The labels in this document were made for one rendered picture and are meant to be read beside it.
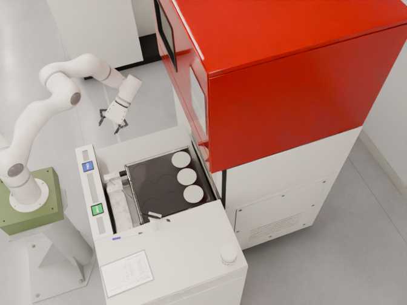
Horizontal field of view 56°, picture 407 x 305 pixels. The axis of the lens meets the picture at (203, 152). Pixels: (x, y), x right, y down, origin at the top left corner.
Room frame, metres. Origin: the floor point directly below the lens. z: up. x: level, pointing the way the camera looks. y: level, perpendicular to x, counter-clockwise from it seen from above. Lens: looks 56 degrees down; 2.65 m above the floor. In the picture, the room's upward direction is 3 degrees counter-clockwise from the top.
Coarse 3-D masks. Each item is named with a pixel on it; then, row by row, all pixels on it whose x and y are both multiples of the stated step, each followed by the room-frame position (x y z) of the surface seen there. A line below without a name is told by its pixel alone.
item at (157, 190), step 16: (160, 160) 1.13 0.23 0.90; (192, 160) 1.12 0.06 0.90; (144, 176) 1.04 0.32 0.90; (160, 176) 1.03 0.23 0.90; (176, 176) 1.03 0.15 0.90; (144, 192) 0.94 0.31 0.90; (160, 192) 0.94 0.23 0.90; (176, 192) 0.93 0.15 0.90; (144, 208) 0.85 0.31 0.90; (160, 208) 0.85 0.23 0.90; (176, 208) 0.84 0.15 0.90
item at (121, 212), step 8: (112, 184) 1.01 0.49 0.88; (120, 192) 0.96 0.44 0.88; (112, 200) 0.91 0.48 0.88; (120, 200) 0.91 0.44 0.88; (112, 208) 0.87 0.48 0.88; (120, 208) 0.87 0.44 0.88; (128, 208) 0.87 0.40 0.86; (120, 216) 0.82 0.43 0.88; (128, 216) 0.82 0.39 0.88; (120, 224) 0.78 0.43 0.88; (128, 224) 0.78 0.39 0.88
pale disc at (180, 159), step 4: (180, 152) 1.17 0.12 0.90; (184, 152) 1.17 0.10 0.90; (176, 156) 1.15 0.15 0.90; (180, 156) 1.15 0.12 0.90; (184, 156) 1.15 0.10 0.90; (188, 156) 1.15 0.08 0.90; (172, 160) 1.13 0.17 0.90; (176, 160) 1.13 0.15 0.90; (180, 160) 1.12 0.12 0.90; (184, 160) 1.12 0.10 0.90; (188, 160) 1.12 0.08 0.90; (176, 164) 1.10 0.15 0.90; (180, 164) 1.10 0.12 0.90; (184, 164) 1.10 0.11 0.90
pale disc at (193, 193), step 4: (188, 188) 0.95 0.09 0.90; (192, 188) 0.95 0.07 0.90; (196, 188) 0.95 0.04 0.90; (200, 188) 0.95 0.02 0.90; (184, 192) 0.93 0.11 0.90; (188, 192) 0.93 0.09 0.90; (192, 192) 0.93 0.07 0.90; (196, 192) 0.93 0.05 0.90; (200, 192) 0.92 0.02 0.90; (184, 196) 0.91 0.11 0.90; (188, 196) 0.91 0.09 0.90; (192, 196) 0.91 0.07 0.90; (196, 196) 0.90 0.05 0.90; (200, 196) 0.90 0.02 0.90; (188, 200) 0.88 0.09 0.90; (192, 200) 0.88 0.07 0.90; (196, 200) 0.88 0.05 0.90
